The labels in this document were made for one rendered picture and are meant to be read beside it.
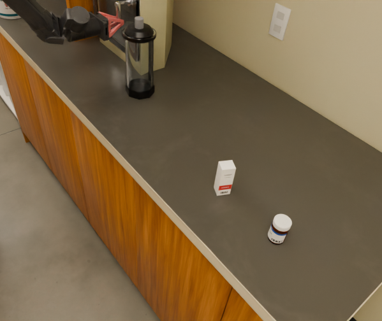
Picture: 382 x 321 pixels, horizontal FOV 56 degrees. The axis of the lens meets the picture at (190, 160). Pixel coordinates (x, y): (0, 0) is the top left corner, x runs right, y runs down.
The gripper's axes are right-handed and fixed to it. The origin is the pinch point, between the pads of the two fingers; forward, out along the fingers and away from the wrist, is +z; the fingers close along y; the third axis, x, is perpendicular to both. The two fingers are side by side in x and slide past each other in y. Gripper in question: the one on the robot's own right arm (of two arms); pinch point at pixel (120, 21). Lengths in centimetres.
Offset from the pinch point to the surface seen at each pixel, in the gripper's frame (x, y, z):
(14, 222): 114, 36, -50
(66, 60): 20.1, 19.1, -13.7
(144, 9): -4.9, -5.4, 6.4
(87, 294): 115, -24, -38
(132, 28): -3.8, -14.6, -4.2
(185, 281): 53, -69, -22
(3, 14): 18, 67, -20
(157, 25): 2.0, -5.4, 12.3
